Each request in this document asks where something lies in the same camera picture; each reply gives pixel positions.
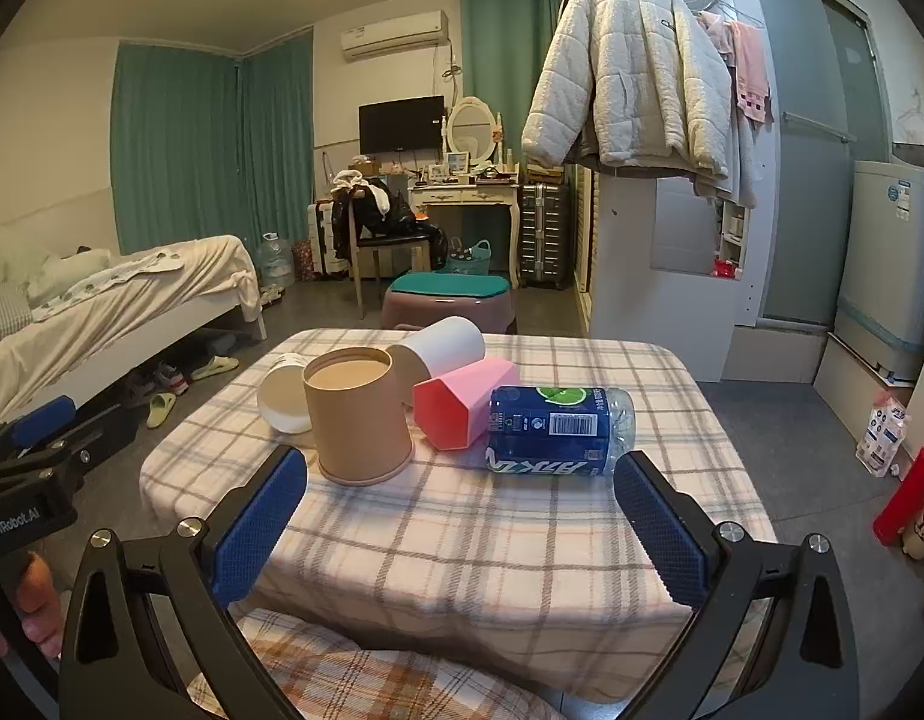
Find brown paper cup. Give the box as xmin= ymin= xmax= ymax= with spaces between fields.
xmin=302 ymin=346 xmax=413 ymax=486

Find white cup with green print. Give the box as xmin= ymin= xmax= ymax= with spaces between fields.
xmin=257 ymin=353 xmax=313 ymax=434

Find plain white paper cup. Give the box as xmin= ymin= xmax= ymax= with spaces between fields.
xmin=387 ymin=316 xmax=485 ymax=406

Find person's left hand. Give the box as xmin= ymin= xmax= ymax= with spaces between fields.
xmin=0 ymin=551 xmax=65 ymax=658

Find bed with beige blanket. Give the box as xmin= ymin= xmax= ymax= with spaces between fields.
xmin=0 ymin=234 xmax=260 ymax=422

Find green slipper near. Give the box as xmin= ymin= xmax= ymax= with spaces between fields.
xmin=146 ymin=392 xmax=177 ymax=429

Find green slipper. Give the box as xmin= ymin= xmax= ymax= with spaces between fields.
xmin=146 ymin=392 xmax=177 ymax=429
xmin=190 ymin=356 xmax=239 ymax=382

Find sneaker under bed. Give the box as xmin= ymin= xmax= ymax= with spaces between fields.
xmin=153 ymin=362 xmax=188 ymax=397

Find red bottle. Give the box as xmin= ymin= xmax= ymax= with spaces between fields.
xmin=872 ymin=447 xmax=924 ymax=546

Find green slipper far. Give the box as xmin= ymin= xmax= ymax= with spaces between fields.
xmin=190 ymin=356 xmax=239 ymax=382

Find white tissue pack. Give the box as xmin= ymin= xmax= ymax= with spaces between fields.
xmin=856 ymin=395 xmax=908 ymax=478

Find plaid tablecloth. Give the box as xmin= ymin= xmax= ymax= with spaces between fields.
xmin=138 ymin=326 xmax=779 ymax=706

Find red and pink box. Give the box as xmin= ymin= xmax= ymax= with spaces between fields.
xmin=412 ymin=358 xmax=521 ymax=452

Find large water jug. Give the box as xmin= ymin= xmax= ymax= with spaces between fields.
xmin=257 ymin=231 xmax=295 ymax=288

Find white suitcase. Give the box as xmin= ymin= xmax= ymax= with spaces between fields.
xmin=307 ymin=199 xmax=346 ymax=278

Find teal curtain left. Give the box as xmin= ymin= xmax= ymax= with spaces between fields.
xmin=109 ymin=31 xmax=314 ymax=254

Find teal curtain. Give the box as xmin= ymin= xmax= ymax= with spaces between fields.
xmin=460 ymin=0 xmax=561 ymax=166
xmin=109 ymin=31 xmax=314 ymax=254

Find purple stool with teal cushion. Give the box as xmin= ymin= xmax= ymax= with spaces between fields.
xmin=380 ymin=271 xmax=516 ymax=333

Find blue plastic bottle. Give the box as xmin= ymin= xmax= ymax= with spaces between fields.
xmin=485 ymin=385 xmax=636 ymax=476

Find wooden chair with clothes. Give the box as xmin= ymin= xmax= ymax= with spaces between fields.
xmin=330 ymin=169 xmax=449 ymax=317

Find white dressing table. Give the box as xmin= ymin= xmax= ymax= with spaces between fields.
xmin=411 ymin=179 xmax=524 ymax=288

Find black television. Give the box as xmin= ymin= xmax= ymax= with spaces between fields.
xmin=358 ymin=94 xmax=444 ymax=154

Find silver suitcase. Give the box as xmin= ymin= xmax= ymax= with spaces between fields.
xmin=519 ymin=184 xmax=571 ymax=288

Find oval vanity mirror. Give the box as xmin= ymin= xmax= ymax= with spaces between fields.
xmin=444 ymin=96 xmax=501 ymax=164

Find white air conditioner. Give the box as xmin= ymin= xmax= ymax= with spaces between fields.
xmin=340 ymin=10 xmax=449 ymax=62

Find white puffer jacket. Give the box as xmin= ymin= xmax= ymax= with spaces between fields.
xmin=522 ymin=0 xmax=742 ymax=202

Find teal curtain right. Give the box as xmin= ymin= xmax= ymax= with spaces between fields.
xmin=460 ymin=0 xmax=561 ymax=166

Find pink hanging garment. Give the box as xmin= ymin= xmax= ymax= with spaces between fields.
xmin=697 ymin=11 xmax=770 ymax=124

